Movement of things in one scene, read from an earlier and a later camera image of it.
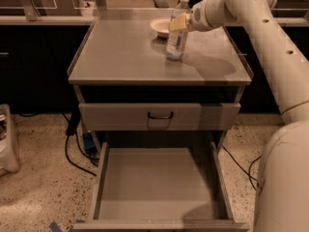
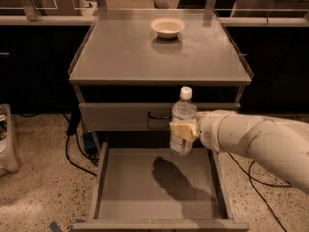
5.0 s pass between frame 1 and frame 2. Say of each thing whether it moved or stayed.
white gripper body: moved
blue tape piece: stayed
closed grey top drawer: stayed
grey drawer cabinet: stayed
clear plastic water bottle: moved
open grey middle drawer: stayed
